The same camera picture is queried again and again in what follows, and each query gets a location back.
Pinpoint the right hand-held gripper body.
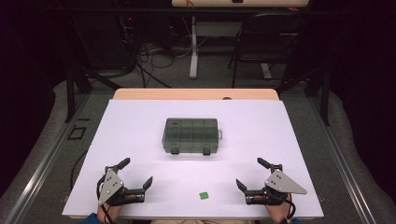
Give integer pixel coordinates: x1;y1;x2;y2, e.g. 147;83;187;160
245;164;307;206

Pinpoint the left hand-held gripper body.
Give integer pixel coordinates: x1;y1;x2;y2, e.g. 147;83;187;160
96;167;146;207

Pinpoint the grey clear compartment box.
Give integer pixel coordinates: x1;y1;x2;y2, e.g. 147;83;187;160
162;117;223;156

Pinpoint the person's left hand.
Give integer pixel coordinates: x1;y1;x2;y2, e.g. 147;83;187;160
96;203;124;224

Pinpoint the person's right hand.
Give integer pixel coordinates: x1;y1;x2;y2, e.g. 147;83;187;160
264;194;293;224

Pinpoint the white board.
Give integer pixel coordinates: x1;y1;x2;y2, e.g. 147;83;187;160
61;98;325;218

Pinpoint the black metal stand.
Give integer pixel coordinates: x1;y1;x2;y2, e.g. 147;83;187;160
276;66;331;127
64;66;122;123

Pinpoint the light wooden table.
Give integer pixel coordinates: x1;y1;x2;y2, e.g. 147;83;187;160
112;88;280;101

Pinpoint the black folding chair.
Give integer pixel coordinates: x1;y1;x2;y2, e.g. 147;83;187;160
228;12;307;89

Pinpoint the white desk leg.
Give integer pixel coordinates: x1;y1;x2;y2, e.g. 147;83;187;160
189;16;200;79

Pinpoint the white desk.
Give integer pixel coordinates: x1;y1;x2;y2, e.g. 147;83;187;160
171;0;310;79

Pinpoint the left hand-held gripper cable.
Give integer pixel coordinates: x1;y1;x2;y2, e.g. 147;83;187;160
96;174;115;224

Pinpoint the hand-held gripper cable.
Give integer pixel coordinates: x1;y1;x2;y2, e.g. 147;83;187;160
96;174;115;224
278;195;297;224

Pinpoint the right hand-held gripper cable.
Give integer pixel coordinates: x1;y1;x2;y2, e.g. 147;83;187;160
278;195;297;224

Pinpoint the black floor cable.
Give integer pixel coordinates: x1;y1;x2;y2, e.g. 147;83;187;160
69;149;90;190

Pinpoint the aluminium floor rail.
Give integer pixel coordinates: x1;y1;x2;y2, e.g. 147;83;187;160
4;92;92;224
306;96;377;224

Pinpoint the bundle of floor cables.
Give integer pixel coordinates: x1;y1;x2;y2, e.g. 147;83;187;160
120;15;194;89

